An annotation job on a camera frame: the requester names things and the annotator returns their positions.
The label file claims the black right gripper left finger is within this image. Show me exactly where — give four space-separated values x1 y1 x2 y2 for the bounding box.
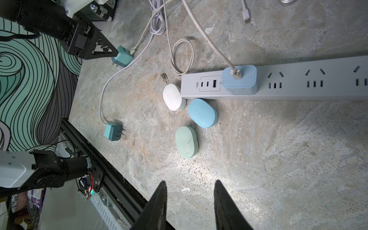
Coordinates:
130 181 167 230

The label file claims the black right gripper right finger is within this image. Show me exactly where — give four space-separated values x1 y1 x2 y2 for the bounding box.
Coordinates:
214 180 253 230

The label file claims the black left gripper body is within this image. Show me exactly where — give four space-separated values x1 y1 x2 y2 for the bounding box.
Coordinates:
60 12 100 60

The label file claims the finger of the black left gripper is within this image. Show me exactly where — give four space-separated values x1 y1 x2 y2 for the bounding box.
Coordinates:
91 29 118 58

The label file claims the teal dual-port wall charger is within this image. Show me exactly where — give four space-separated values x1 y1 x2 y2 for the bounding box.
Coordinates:
111 46 133 68

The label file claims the yellowed white charger cable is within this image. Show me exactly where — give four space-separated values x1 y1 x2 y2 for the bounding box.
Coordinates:
130 0 173 56

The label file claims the blue USB wall charger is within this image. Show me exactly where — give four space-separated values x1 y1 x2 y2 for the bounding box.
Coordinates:
222 65 258 95

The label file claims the cream white charger cable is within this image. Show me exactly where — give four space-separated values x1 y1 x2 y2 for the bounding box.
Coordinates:
162 0 243 81

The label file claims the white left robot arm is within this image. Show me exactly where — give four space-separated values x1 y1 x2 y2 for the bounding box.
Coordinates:
1 1 118 60

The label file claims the black carbon-pattern briefcase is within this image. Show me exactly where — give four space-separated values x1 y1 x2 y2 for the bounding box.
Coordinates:
80 0 117 22

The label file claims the white earbud case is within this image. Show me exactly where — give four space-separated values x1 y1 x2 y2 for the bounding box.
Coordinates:
163 84 186 112

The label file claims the green earbud case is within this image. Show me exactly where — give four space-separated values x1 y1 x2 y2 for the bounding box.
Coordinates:
175 126 199 159

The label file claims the blue earbud case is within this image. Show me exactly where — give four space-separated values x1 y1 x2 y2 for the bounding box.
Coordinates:
188 99 218 128

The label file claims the white power strip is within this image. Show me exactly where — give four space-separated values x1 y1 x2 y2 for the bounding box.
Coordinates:
181 56 368 101

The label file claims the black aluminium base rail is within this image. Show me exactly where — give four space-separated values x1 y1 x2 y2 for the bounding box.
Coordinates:
59 117 176 230

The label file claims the white slotted cable duct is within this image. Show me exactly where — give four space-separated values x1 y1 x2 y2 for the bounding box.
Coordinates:
90 195 131 230

